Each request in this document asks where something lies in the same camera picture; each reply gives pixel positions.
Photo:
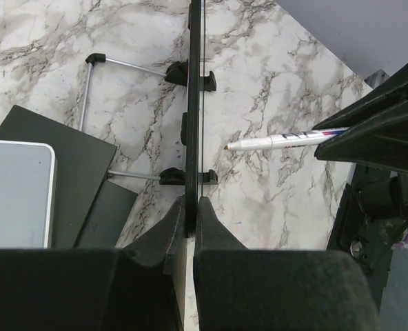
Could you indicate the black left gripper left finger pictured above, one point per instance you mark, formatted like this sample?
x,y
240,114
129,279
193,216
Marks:
x,y
138,287

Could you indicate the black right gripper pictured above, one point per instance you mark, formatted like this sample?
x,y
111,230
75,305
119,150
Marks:
x,y
378,137

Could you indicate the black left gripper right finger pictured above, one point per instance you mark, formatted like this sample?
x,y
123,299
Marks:
x,y
241,289

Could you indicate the white marker pen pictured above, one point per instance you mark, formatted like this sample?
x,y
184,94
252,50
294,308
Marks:
x,y
287,140

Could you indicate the black framed whiteboard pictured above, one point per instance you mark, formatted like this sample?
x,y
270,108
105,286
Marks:
x,y
194,92

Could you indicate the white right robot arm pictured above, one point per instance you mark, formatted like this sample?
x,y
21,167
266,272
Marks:
x,y
370,244

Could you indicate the black whiteboard stand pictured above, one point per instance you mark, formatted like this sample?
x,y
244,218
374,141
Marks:
x,y
176,73

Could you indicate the white square box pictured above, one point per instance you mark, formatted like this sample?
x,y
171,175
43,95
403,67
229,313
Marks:
x,y
28,173

